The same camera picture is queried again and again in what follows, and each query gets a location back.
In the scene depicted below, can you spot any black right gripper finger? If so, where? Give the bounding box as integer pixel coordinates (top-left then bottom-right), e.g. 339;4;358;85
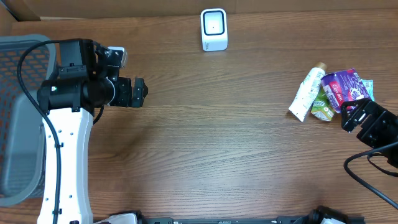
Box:
341;98;378;114
341;107;367;133

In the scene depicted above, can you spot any purple red snack packet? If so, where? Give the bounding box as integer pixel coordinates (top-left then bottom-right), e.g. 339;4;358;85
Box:
321;68;371;113

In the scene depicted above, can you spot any teal white snack packet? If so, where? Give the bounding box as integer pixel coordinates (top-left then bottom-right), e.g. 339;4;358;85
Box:
362;79;375;101

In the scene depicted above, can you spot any green juice carton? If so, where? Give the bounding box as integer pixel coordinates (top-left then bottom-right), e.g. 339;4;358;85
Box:
311;87;335;121

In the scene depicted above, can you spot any white tube gold cap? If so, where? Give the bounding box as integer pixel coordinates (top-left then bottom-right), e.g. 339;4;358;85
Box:
289;62;328;122

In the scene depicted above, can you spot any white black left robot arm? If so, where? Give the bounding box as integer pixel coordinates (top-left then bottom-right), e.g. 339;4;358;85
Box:
37;39;148;223

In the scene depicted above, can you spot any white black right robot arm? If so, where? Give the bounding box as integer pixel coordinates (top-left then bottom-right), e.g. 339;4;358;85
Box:
341;98;397;149

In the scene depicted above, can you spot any white barcode scanner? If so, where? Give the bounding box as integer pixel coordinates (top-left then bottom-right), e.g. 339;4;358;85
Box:
200;8;228;52

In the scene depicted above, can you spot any grey plastic shopping basket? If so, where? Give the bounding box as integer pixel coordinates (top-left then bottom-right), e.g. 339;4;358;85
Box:
1;34;47;207

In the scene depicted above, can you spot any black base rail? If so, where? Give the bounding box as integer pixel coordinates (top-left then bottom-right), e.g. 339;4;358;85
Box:
93;214;365;224

